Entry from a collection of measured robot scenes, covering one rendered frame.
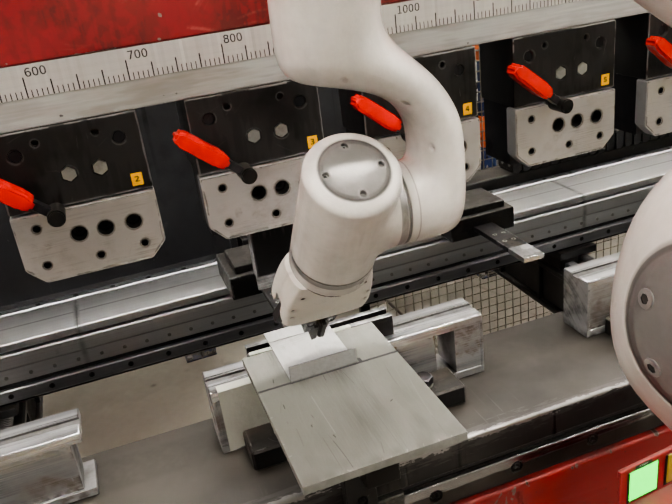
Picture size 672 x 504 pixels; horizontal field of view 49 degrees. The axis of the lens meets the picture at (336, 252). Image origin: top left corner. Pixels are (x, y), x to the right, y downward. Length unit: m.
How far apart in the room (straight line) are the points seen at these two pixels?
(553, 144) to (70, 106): 0.59
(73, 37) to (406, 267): 0.71
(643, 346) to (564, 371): 0.85
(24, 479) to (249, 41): 0.58
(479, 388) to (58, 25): 0.70
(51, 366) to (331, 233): 0.69
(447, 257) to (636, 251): 1.06
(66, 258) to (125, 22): 0.26
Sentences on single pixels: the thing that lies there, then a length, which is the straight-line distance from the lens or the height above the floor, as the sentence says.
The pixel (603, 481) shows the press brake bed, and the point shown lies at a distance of 1.18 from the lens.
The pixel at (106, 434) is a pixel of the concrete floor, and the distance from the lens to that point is 2.71.
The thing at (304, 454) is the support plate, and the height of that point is 1.00.
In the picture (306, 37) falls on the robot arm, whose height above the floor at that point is 1.42.
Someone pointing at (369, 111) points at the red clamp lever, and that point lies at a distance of 0.83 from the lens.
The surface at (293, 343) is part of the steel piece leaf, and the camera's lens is 0.96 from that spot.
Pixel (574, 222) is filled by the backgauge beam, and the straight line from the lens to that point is 1.43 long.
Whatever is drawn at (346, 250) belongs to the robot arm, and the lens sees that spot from 0.63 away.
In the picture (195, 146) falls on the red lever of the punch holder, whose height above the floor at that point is 1.30.
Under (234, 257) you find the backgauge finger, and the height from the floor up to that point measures 1.03.
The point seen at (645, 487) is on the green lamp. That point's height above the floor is 0.80.
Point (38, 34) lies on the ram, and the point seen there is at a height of 1.43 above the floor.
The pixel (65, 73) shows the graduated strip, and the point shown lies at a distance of 0.80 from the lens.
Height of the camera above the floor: 1.49
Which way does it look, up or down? 24 degrees down
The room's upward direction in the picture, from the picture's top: 7 degrees counter-clockwise
